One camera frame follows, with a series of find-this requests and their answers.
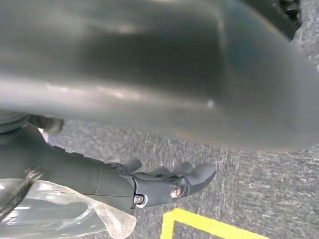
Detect black braided cable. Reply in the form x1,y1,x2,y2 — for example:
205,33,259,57
0,168,42,222

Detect yellow floor tape strip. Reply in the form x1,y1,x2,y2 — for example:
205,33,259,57
172,208,270,239
160,210,175,239

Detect clear plastic film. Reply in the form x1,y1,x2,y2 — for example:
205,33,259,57
0,178,137,239

